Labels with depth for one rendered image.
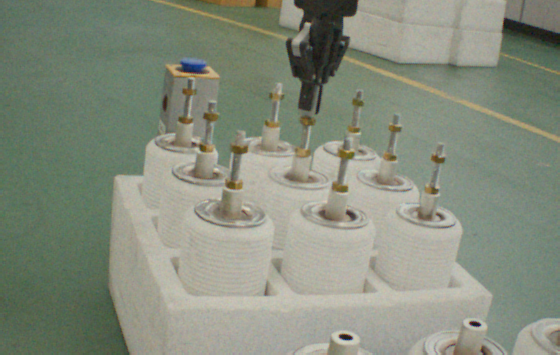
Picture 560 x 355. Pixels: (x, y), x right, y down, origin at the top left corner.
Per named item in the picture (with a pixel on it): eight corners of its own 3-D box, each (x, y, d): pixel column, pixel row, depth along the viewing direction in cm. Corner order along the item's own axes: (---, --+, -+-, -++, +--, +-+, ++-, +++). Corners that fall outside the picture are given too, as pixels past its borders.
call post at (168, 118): (153, 271, 129) (173, 76, 119) (145, 252, 135) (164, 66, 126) (196, 272, 131) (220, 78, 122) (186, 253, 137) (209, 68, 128)
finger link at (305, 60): (288, 34, 93) (299, 67, 98) (280, 46, 92) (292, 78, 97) (309, 39, 92) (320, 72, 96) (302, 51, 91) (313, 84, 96)
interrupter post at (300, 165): (304, 178, 104) (308, 152, 103) (310, 185, 102) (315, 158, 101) (285, 177, 103) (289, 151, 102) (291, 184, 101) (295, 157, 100)
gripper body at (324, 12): (317, -26, 100) (305, 45, 103) (284, -26, 93) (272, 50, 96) (371, -14, 97) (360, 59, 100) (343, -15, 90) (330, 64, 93)
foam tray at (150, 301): (158, 442, 86) (168, 307, 80) (107, 286, 121) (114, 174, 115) (457, 415, 99) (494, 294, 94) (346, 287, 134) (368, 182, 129)
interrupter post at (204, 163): (215, 176, 100) (218, 150, 99) (209, 182, 97) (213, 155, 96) (196, 172, 100) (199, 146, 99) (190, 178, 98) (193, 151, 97)
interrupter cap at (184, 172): (241, 175, 102) (242, 169, 101) (225, 194, 94) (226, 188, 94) (182, 162, 103) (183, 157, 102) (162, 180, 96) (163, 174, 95)
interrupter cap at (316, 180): (316, 171, 107) (317, 166, 107) (338, 193, 100) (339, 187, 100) (259, 169, 105) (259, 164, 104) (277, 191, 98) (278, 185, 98)
